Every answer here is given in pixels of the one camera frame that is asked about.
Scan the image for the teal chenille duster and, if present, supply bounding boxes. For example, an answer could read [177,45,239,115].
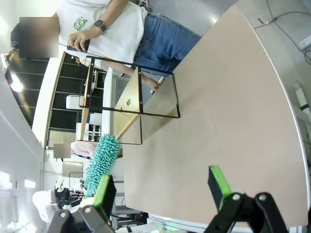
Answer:
[83,133,122,202]

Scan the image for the person's right hand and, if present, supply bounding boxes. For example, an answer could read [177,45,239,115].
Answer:
[145,74,166,91]

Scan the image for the white power strip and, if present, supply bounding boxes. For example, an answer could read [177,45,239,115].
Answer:
[298,36,311,50]

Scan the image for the green-padded right gripper left finger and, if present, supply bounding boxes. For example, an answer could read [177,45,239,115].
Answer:
[48,173,118,233]

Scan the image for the green-padded right gripper right finger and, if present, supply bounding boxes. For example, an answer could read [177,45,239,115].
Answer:
[205,165,288,233]

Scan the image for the black smartphone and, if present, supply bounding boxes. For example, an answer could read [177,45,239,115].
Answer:
[67,39,91,52]

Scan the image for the white marker with black cap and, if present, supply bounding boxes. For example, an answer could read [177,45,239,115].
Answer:
[150,76,165,95]

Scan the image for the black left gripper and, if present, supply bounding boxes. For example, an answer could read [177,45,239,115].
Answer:
[54,185,84,210]

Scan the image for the person's left forearm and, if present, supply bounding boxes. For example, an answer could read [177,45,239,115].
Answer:
[96,0,130,31]

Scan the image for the person's right forearm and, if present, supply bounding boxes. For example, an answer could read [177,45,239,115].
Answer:
[104,60,148,82]

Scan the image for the white table leg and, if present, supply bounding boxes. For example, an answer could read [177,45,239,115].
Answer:
[293,82,310,113]

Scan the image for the round ceiling lamp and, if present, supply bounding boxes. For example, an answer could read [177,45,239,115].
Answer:
[9,77,24,93]

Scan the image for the grey smartwatch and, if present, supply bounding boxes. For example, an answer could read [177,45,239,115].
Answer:
[94,19,108,33]

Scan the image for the pink cloth bundle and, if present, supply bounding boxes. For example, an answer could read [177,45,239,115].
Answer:
[70,141,98,159]

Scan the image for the person's left hand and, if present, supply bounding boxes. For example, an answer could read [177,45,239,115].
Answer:
[68,28,98,52]

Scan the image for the blue jeans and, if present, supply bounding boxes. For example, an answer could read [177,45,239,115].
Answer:
[134,11,203,74]

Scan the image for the person in white shirt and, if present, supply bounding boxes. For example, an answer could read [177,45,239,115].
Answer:
[55,0,149,64]

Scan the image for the black-framed wooden shelf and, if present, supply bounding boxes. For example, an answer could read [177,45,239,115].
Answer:
[78,55,181,146]

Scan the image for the grey floor cable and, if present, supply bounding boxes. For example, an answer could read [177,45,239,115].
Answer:
[254,0,311,64]

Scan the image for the large black wall shelving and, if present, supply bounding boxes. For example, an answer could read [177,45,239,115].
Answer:
[44,50,91,147]

